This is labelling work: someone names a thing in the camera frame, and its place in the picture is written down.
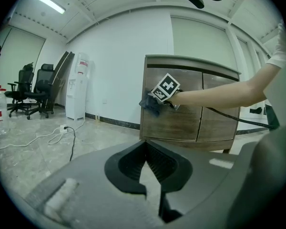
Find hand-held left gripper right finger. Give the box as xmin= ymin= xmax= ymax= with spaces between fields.
xmin=146 ymin=139 xmax=240 ymax=229

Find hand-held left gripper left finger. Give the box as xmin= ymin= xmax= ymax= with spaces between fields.
xmin=26 ymin=139 xmax=166 ymax=229

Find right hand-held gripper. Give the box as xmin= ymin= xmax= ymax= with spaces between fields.
xmin=150 ymin=73 xmax=181 ymax=111

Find blue wiping cloth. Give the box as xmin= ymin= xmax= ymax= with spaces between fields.
xmin=139 ymin=87 xmax=163 ymax=118

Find brown wooden cabinet door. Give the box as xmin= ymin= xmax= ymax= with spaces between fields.
xmin=196 ymin=72 xmax=241 ymax=143
xmin=142 ymin=67 xmax=204 ymax=142

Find person's right forearm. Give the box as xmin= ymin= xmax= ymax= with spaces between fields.
xmin=173 ymin=62 xmax=282 ymax=110

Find dark wooden vanity cabinet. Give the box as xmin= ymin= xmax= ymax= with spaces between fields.
xmin=139 ymin=54 xmax=242 ymax=154

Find white roller blind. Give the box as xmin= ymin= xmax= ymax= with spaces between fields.
xmin=0 ymin=27 xmax=46 ymax=93
xmin=170 ymin=16 xmax=238 ymax=69

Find clear water jug red label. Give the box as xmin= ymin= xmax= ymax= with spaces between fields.
xmin=76 ymin=52 xmax=90 ymax=76

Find white water dispenser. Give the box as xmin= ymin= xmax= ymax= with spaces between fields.
xmin=65 ymin=73 xmax=89 ymax=121

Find dark wooden boards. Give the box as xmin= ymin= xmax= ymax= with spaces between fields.
xmin=43 ymin=51 xmax=75 ymax=112

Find black office chair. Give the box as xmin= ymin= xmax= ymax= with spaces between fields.
xmin=24 ymin=63 xmax=55 ymax=120
xmin=4 ymin=62 xmax=35 ymax=118

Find ceiling tube light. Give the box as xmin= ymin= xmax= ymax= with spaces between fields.
xmin=31 ymin=0 xmax=66 ymax=15

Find black power cable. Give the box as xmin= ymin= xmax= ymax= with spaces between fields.
xmin=64 ymin=126 xmax=76 ymax=162

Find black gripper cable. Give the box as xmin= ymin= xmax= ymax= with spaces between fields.
xmin=205 ymin=106 xmax=278 ymax=130

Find white power strip with cable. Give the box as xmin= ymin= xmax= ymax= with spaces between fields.
xmin=0 ymin=117 xmax=87 ymax=157

